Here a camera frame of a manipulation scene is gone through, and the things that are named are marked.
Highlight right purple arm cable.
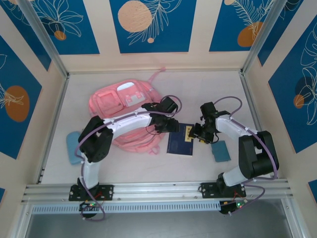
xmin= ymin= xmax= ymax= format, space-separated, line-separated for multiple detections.
xmin=214 ymin=96 xmax=278 ymax=216

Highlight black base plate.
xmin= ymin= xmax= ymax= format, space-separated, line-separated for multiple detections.
xmin=68 ymin=184 xmax=114 ymax=201
xmin=201 ymin=182 xmax=247 ymax=199

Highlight left controller circuit board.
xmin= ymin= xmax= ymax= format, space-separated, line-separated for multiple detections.
xmin=79 ymin=201 xmax=103 ymax=212

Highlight right controller circuit board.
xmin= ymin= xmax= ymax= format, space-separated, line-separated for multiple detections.
xmin=219 ymin=200 xmax=248 ymax=216

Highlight dark teal wallet case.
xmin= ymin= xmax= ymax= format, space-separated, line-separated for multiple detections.
xmin=211 ymin=140 xmax=231 ymax=163

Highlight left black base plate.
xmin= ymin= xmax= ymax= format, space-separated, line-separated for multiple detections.
xmin=68 ymin=184 xmax=114 ymax=201

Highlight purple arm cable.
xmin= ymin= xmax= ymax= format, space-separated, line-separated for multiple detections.
xmin=214 ymin=96 xmax=278 ymax=216
xmin=74 ymin=95 xmax=183 ymax=221

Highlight controller circuit board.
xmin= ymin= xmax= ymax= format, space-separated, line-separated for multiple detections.
xmin=79 ymin=201 xmax=103 ymax=212
xmin=219 ymin=200 xmax=248 ymax=216

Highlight white slotted cable duct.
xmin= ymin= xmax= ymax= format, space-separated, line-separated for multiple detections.
xmin=31 ymin=201 xmax=221 ymax=214

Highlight aluminium corner post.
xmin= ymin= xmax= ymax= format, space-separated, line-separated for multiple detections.
xmin=17 ymin=0 xmax=70 ymax=79
xmin=240 ymin=0 xmax=285 ymax=75

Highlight left aluminium corner post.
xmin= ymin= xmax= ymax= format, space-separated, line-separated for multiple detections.
xmin=17 ymin=0 xmax=70 ymax=79

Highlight pink backpack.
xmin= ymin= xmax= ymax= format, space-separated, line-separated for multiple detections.
xmin=88 ymin=66 xmax=167 ymax=156

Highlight dark blue paperback book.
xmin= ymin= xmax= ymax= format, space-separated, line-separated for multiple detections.
xmin=166 ymin=122 xmax=196 ymax=157

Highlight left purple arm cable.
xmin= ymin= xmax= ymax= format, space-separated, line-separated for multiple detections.
xmin=74 ymin=95 xmax=183 ymax=221

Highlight aluminium front rail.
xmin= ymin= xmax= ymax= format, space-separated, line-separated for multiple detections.
xmin=21 ymin=179 xmax=294 ymax=204

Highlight right aluminium corner post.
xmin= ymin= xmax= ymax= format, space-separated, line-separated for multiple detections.
xmin=240 ymin=0 xmax=285 ymax=75

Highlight blue floral wall panel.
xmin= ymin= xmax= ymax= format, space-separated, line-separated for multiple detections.
xmin=32 ymin=0 xmax=100 ymax=55
xmin=268 ymin=24 xmax=317 ymax=154
xmin=257 ymin=0 xmax=306 ymax=67
xmin=0 ymin=0 xmax=52 ymax=72
xmin=209 ymin=0 xmax=276 ymax=53
xmin=0 ymin=34 xmax=43 ymax=160
xmin=109 ymin=0 xmax=198 ymax=54

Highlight light blue pencil case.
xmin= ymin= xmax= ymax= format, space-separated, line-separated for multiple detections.
xmin=66 ymin=131 xmax=83 ymax=166

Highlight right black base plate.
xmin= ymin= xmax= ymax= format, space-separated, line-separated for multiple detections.
xmin=201 ymin=182 xmax=247 ymax=199

